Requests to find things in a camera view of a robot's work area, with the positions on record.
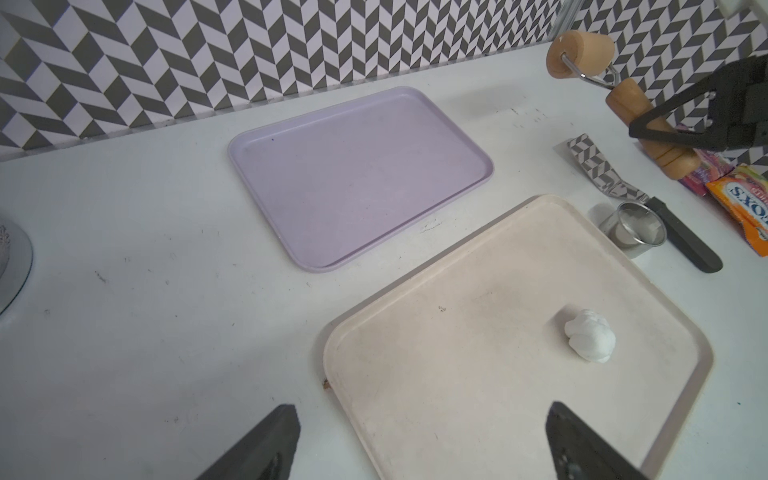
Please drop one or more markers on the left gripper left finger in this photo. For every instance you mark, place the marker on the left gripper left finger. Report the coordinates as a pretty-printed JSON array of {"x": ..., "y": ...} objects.
[{"x": 266, "y": 452}]

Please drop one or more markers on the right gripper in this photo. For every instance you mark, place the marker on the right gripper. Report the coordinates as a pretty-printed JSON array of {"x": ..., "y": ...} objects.
[{"x": 737, "y": 114}]

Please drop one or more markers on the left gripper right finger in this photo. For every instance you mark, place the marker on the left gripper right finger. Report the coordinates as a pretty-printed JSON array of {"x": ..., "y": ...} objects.
[{"x": 578, "y": 452}]

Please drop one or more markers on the white dough ball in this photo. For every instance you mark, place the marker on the white dough ball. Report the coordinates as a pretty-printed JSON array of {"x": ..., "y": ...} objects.
[{"x": 591, "y": 337}]

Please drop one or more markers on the beige plastic tray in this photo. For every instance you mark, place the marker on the beige plastic tray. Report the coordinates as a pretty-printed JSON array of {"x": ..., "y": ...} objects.
[{"x": 451, "y": 371}]

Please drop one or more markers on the wooden dough roller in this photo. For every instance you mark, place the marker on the wooden dough roller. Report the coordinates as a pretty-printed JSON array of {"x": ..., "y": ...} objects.
[{"x": 589, "y": 57}]

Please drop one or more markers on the colourful candy bag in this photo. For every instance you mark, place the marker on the colourful candy bag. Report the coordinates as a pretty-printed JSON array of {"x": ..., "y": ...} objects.
[{"x": 739, "y": 189}]

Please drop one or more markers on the purple plastic tray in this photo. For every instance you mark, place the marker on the purple plastic tray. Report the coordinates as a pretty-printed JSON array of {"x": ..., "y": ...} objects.
[{"x": 335, "y": 182}]

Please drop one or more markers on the black handled metal spatula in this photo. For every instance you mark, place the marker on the black handled metal spatula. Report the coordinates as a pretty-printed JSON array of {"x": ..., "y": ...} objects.
[{"x": 640, "y": 222}]

